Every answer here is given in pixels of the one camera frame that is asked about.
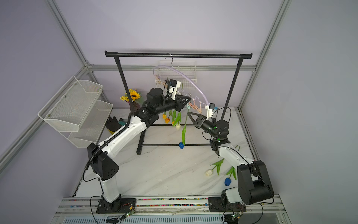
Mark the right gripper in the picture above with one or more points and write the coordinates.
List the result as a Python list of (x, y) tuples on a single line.
[(197, 123)]

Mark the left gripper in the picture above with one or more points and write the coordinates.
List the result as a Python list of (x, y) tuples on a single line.
[(179, 104)]

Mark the purple clip hanger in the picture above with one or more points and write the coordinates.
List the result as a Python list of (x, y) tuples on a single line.
[(199, 100)]

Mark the white tulip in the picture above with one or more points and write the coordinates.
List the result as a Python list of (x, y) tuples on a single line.
[(216, 167), (177, 122)]

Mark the blue tulip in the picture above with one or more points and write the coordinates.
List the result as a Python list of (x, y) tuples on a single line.
[(229, 175), (183, 135)]

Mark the black clothes rack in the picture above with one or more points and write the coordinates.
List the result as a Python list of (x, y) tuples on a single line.
[(158, 103)]

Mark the pale yellow tulip front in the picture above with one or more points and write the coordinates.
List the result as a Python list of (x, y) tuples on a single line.
[(174, 116)]

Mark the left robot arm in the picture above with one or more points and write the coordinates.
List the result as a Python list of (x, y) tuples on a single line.
[(101, 156)]

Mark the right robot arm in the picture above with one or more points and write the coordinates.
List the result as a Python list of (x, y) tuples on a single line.
[(253, 182)]

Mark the purple ribbed vase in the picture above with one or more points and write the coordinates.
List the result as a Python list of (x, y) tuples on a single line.
[(136, 106)]

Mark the sunflower bouquet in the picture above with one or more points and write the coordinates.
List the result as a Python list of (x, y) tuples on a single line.
[(135, 95)]

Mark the white mesh two-tier shelf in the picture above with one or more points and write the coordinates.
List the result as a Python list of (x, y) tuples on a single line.
[(77, 112)]

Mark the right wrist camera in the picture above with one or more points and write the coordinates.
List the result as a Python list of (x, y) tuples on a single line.
[(210, 110)]

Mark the white wire wall basket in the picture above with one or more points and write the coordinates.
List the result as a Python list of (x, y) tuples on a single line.
[(188, 68)]

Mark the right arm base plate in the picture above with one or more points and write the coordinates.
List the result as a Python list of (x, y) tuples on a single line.
[(226, 204)]

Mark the aluminium front rail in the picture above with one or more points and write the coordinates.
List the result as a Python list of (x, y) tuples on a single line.
[(169, 210)]

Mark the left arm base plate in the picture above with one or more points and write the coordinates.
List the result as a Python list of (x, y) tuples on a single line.
[(121, 205)]

